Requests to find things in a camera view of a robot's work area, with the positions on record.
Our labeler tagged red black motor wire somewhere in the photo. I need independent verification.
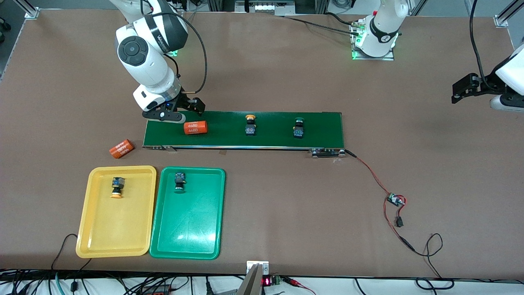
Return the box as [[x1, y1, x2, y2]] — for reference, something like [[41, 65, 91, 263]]
[[345, 150, 395, 197]]

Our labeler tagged black cable to arm base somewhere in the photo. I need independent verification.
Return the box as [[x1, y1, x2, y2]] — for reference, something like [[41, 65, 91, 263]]
[[282, 12, 363, 35]]

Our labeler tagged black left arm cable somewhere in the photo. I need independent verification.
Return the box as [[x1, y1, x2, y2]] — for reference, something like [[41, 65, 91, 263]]
[[470, 0, 502, 91]]

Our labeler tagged white device in frame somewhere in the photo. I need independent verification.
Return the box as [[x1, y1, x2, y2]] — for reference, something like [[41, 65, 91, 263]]
[[252, 1, 289, 12]]

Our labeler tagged yellow plastic tray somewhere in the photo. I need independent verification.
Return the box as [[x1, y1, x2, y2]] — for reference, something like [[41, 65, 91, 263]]
[[76, 166, 157, 259]]

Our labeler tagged red black power lead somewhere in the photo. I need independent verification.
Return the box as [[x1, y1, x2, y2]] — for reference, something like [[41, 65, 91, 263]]
[[383, 201, 416, 251]]

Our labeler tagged green plastic tray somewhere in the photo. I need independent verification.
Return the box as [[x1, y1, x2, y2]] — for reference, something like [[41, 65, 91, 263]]
[[149, 166, 226, 260]]

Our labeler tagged orange cylinder marked 4680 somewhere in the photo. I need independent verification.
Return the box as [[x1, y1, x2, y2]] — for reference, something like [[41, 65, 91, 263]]
[[109, 139, 135, 160], [184, 120, 208, 135]]

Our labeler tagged aluminium frame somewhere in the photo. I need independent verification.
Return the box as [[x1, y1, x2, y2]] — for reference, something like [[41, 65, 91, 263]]
[[207, 0, 328, 15]]

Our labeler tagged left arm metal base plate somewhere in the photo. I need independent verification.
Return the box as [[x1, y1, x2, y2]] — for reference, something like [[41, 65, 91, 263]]
[[350, 20, 395, 61]]

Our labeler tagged red clip lead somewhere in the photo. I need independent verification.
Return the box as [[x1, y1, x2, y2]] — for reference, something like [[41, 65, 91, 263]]
[[282, 277, 316, 295]]

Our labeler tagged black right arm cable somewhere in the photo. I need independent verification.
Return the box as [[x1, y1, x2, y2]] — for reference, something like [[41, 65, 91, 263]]
[[141, 0, 208, 94]]

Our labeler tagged silver mounting plate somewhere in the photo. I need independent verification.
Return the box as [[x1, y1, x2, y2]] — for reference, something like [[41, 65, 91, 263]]
[[246, 261, 270, 276]]

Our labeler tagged grey metal bar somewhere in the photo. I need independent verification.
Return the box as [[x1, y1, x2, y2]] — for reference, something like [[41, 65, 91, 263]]
[[236, 264, 264, 295]]

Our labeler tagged looped thin black cable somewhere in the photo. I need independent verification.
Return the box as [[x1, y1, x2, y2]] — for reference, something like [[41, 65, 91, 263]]
[[411, 233, 456, 290]]

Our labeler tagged green conveyor belt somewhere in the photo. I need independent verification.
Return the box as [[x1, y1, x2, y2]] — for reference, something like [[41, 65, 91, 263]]
[[142, 109, 347, 159]]

